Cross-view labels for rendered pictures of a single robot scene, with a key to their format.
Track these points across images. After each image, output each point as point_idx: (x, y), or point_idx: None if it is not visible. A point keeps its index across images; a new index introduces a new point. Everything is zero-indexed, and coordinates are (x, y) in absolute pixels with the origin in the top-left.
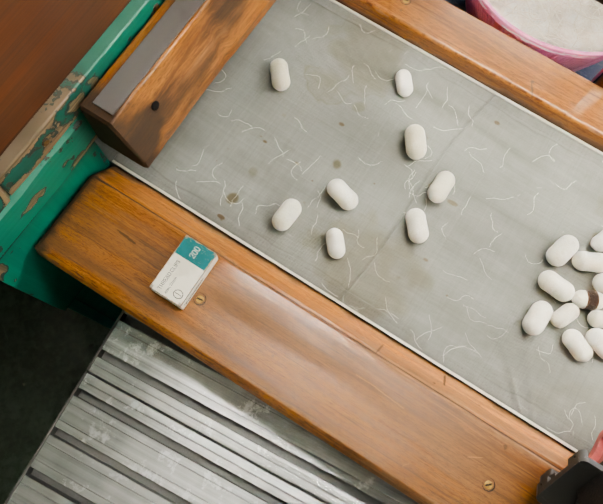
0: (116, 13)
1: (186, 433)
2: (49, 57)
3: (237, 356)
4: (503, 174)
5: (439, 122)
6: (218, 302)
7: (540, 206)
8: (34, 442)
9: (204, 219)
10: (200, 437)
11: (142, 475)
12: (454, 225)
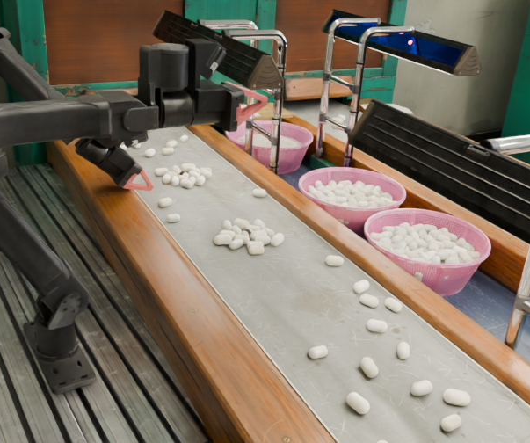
0: (107, 80)
1: (33, 181)
2: (83, 72)
3: (66, 146)
4: (192, 158)
5: (185, 148)
6: (75, 140)
7: (195, 164)
8: None
9: None
10: (36, 183)
11: (10, 182)
12: (163, 159)
